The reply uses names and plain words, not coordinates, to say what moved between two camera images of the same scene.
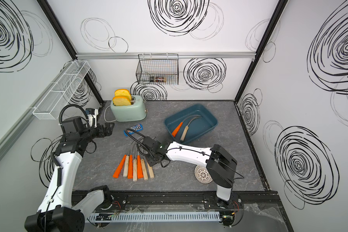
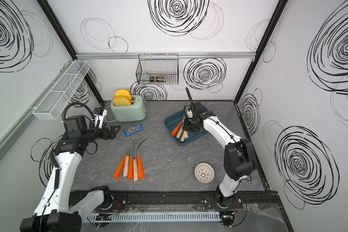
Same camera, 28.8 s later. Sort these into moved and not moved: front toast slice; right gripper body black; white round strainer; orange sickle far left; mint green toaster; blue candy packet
Moved: right gripper body black
Not moved: front toast slice; orange sickle far left; blue candy packet; white round strainer; mint green toaster
